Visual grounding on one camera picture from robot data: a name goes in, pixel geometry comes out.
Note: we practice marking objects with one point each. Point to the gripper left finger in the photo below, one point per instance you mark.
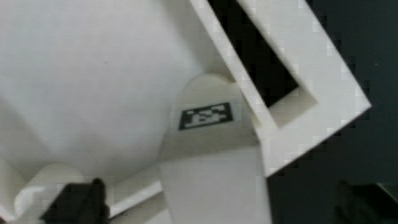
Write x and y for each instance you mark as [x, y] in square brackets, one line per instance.
[78, 206]

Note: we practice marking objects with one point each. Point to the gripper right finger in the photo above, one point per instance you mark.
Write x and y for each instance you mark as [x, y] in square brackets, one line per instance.
[366, 203]

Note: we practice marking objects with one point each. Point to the white square tabletop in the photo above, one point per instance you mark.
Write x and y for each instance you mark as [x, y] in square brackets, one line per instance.
[97, 56]

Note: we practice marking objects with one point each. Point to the white right obstacle block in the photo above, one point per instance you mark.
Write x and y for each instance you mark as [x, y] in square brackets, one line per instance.
[327, 102]

